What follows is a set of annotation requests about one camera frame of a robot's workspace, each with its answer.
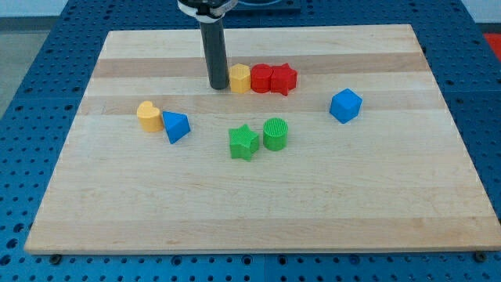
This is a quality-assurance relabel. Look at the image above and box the red object at right edge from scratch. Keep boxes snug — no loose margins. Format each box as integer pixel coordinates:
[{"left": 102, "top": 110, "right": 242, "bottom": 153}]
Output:
[{"left": 484, "top": 33, "right": 501, "bottom": 60}]

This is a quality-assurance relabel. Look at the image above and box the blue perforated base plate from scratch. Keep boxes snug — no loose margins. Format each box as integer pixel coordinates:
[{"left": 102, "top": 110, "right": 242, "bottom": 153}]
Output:
[{"left": 1, "top": 0, "right": 500, "bottom": 281}]

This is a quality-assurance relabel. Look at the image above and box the wooden board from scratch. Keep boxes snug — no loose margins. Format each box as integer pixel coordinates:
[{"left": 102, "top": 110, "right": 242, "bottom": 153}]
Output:
[{"left": 24, "top": 24, "right": 500, "bottom": 255}]

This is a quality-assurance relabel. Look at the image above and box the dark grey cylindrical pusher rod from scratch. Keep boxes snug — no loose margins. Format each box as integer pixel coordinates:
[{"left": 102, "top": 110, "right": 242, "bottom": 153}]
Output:
[{"left": 200, "top": 19, "right": 229, "bottom": 90}]

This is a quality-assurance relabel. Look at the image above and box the green circle block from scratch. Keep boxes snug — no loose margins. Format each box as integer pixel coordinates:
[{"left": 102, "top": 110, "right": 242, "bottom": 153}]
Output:
[{"left": 263, "top": 117, "right": 288, "bottom": 151}]

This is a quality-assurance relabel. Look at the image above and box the red circle block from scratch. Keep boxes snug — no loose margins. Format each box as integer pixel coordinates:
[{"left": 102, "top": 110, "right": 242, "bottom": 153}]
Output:
[{"left": 250, "top": 63, "right": 273, "bottom": 93}]

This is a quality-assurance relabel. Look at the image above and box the red star block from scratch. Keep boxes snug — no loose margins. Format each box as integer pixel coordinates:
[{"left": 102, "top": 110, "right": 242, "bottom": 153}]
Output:
[{"left": 270, "top": 63, "right": 297, "bottom": 96}]

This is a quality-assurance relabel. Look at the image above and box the yellow heart block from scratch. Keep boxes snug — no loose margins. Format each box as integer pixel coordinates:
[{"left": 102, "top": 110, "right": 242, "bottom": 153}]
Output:
[{"left": 136, "top": 101, "right": 164, "bottom": 132}]

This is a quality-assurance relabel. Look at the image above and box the blue triangle block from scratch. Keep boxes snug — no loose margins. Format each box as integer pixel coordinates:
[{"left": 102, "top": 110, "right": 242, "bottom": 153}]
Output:
[{"left": 162, "top": 111, "right": 191, "bottom": 144}]

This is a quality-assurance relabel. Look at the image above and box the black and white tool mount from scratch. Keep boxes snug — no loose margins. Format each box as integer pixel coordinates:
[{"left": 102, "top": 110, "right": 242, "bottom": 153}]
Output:
[{"left": 178, "top": 0, "right": 238, "bottom": 22}]

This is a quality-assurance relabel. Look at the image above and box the blue cube block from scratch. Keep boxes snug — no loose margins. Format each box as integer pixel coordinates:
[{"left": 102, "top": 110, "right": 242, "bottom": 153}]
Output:
[{"left": 330, "top": 89, "right": 362, "bottom": 124}]

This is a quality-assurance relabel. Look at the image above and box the yellow hexagon block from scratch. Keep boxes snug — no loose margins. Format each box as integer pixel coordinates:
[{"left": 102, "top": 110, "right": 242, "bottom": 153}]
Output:
[{"left": 229, "top": 63, "right": 251, "bottom": 94}]

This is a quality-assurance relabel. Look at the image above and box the green star block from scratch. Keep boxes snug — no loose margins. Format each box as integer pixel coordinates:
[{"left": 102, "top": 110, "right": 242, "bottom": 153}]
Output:
[{"left": 229, "top": 124, "right": 260, "bottom": 161}]

